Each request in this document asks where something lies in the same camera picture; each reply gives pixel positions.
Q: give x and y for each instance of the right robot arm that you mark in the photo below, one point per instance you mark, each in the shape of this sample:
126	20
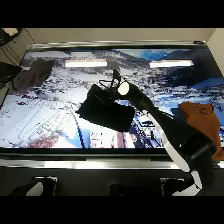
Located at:
173	133

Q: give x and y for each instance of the black garment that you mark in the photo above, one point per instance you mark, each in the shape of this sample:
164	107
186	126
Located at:
106	115

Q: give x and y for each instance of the grey-brown garment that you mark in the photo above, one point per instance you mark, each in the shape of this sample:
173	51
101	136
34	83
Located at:
35	75

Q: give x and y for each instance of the orange-brown garment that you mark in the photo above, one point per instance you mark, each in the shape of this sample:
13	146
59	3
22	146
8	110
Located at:
200	117

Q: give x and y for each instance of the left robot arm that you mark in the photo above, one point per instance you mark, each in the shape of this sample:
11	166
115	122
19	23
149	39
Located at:
36	187

